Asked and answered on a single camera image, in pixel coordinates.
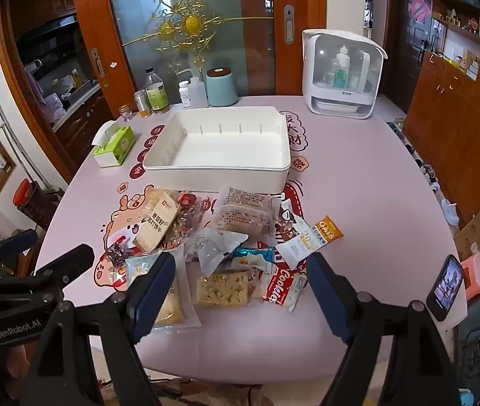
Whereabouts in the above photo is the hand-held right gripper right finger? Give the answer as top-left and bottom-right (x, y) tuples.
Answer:
(305, 251), (462, 406)

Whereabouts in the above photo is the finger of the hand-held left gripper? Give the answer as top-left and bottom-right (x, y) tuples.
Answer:
(33, 243), (96, 293)
(0, 228), (40, 256)

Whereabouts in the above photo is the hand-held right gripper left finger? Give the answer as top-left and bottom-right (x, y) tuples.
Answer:
(20, 251), (177, 406)

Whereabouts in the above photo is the glass door with gold ornament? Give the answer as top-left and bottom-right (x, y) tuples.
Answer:
(105, 0), (274, 98)

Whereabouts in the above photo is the pink plastic container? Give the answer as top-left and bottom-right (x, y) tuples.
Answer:
(462, 251), (480, 301)

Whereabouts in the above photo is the small dark candy packet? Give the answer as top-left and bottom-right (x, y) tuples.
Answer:
(105, 241), (128, 268)

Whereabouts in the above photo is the clear packet with white filling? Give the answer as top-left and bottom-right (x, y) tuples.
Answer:
(185, 228), (249, 275)

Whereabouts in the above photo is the glass bottle with green label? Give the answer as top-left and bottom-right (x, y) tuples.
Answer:
(144, 67), (171, 115)

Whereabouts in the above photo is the clear packet of brown cake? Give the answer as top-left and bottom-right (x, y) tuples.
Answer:
(219, 186), (283, 214)
(214, 204), (277, 238)

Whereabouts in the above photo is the beige cracker packet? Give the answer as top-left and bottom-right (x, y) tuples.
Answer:
(132, 197), (182, 253)

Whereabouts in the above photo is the teal ceramic canister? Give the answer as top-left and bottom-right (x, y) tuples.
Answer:
(206, 67), (239, 108)

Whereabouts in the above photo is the bag of wrapped candies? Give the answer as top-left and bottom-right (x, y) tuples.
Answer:
(162, 192), (213, 250)

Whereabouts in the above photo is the wooden wall cabinet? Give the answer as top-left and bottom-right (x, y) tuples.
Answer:
(405, 0), (480, 221)

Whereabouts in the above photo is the white pill bottle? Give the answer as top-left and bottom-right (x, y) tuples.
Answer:
(178, 80), (193, 108)

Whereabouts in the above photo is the metal door handle plate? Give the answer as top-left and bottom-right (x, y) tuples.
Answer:
(91, 47), (106, 79)
(283, 4), (295, 45)

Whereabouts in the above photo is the blue snack packet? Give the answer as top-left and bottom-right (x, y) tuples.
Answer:
(229, 246), (279, 273)

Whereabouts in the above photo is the black and white snack packet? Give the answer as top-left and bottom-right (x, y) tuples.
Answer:
(276, 201), (308, 242)

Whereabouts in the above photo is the packet of yellow crisps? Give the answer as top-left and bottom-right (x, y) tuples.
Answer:
(193, 268), (262, 309)

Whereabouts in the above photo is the jar with red lid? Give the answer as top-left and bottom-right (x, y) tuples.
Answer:
(14, 179), (50, 229)

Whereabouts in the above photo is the white and red cookie packet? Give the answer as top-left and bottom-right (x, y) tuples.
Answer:
(261, 258), (308, 311)

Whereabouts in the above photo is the cardboard box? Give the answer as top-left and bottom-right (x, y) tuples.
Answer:
(453, 209), (480, 263)

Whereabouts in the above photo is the white plastic storage tray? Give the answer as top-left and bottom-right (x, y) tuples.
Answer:
(142, 107), (292, 191)

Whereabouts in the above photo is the black smartphone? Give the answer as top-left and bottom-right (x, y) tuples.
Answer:
(426, 254), (465, 322)

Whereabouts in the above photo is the white countertop sterilizer cabinet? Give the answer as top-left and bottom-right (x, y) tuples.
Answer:
(301, 28), (388, 119)

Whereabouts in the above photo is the clear packet of pale bread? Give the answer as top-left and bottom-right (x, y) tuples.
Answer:
(124, 249), (202, 331)

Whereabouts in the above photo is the green tissue pack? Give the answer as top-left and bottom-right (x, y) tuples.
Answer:
(92, 120), (136, 169)

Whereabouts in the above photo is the orange and white oat packet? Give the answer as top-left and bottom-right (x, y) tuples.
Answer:
(286, 215), (345, 270)

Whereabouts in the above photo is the small metal can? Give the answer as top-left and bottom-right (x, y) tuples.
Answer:
(134, 90), (153, 118)

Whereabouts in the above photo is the clear squeeze bottle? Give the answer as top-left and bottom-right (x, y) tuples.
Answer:
(176, 69), (210, 109)

